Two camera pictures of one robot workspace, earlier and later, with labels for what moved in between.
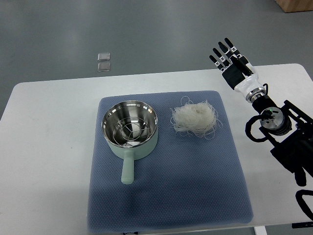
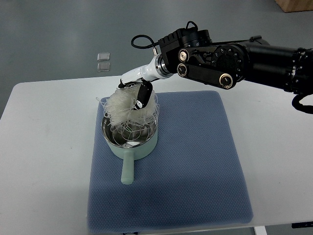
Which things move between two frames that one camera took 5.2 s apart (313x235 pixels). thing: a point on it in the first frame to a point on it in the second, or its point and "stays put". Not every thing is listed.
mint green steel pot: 130,129 stays put
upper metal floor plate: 103,57 stays put
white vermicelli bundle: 199,119 to 118,106
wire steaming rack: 131,131 stays put
